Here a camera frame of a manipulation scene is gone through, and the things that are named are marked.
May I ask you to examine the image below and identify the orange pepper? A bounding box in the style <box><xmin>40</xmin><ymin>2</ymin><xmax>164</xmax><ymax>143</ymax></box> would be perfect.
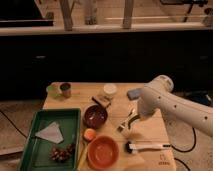
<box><xmin>83</xmin><ymin>128</ymin><xmax>96</xmax><ymax>141</ymax></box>

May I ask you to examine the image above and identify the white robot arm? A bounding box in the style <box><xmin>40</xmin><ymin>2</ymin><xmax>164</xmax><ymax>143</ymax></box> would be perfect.
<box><xmin>129</xmin><ymin>75</ymin><xmax>213</xmax><ymax>138</ymax></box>

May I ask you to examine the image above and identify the purple bowl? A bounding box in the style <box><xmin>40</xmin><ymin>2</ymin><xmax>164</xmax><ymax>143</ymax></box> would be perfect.
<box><xmin>83</xmin><ymin>105</ymin><xmax>108</xmax><ymax>129</ymax></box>

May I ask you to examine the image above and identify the orange bowl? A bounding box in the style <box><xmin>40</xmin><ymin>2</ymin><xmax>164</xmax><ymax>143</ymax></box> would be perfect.
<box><xmin>87</xmin><ymin>136</ymin><xmax>119</xmax><ymax>171</ymax></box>

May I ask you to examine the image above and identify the blue sponge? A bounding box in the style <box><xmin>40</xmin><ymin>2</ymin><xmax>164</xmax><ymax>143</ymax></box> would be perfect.
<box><xmin>127</xmin><ymin>88</ymin><xmax>142</xmax><ymax>100</ymax></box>

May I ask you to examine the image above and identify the brown wooden block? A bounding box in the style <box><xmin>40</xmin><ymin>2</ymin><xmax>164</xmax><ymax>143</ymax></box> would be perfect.
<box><xmin>92</xmin><ymin>95</ymin><xmax>111</xmax><ymax>108</ymax></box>

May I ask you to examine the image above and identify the white cup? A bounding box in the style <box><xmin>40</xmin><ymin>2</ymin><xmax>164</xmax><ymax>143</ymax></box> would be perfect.
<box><xmin>103</xmin><ymin>83</ymin><xmax>117</xmax><ymax>99</ymax></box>

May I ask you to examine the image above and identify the brown cup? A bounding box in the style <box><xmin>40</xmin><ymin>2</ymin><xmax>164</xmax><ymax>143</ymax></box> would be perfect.
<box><xmin>60</xmin><ymin>82</ymin><xmax>71</xmax><ymax>98</ymax></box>

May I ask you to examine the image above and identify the white folded cloth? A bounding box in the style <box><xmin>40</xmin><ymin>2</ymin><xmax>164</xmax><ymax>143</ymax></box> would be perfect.
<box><xmin>35</xmin><ymin>122</ymin><xmax>64</xmax><ymax>144</ymax></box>

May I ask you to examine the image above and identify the purple grape bunch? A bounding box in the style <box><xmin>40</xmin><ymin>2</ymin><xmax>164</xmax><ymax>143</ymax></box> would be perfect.
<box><xmin>51</xmin><ymin>144</ymin><xmax>74</xmax><ymax>163</ymax></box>

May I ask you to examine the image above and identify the green cup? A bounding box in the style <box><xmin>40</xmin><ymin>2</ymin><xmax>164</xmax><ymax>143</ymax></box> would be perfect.
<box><xmin>46</xmin><ymin>85</ymin><xmax>60</xmax><ymax>98</ymax></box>

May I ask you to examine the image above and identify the green plastic tray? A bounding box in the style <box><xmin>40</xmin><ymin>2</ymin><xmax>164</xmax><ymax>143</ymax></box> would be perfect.
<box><xmin>18</xmin><ymin>108</ymin><xmax>81</xmax><ymax>171</ymax></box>

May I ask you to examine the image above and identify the white handled brush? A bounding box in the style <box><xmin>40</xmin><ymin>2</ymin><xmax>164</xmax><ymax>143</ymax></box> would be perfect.
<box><xmin>125</xmin><ymin>141</ymin><xmax>171</xmax><ymax>153</ymax></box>

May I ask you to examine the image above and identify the black cable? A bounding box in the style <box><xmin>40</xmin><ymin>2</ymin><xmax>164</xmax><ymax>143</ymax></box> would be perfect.
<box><xmin>171</xmin><ymin>126</ymin><xmax>198</xmax><ymax>154</ymax></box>

